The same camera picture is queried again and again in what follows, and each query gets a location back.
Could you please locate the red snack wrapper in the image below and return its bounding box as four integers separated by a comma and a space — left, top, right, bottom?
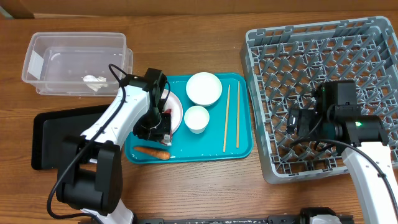
160, 109, 172, 146

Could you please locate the pink round plate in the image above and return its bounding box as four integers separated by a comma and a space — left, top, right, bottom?
161, 90, 183, 134

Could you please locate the small white cup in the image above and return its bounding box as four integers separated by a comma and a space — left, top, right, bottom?
184, 106, 210, 134

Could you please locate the large white bowl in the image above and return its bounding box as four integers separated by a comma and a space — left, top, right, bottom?
186, 72, 223, 107

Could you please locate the white tissue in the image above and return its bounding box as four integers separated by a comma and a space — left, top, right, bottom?
83, 75, 108, 92

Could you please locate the wooden chopstick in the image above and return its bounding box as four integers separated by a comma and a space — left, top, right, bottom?
236, 81, 240, 148
223, 85, 231, 152

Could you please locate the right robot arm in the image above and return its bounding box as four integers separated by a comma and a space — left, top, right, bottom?
287, 80, 397, 223

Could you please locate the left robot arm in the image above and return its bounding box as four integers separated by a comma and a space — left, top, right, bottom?
47, 63, 172, 224

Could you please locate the grey dishwasher rack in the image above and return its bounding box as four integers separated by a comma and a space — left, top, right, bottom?
241, 16, 397, 184

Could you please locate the orange carrot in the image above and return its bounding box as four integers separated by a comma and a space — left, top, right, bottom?
134, 146, 171, 161

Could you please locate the teal serving tray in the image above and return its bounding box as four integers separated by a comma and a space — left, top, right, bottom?
124, 73, 254, 164

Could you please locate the clear plastic bin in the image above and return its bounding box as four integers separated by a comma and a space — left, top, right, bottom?
21, 32, 133, 96

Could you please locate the black plastic tray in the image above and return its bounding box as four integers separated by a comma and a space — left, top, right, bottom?
31, 105, 109, 170

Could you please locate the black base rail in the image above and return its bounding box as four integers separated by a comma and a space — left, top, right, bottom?
137, 207, 354, 224

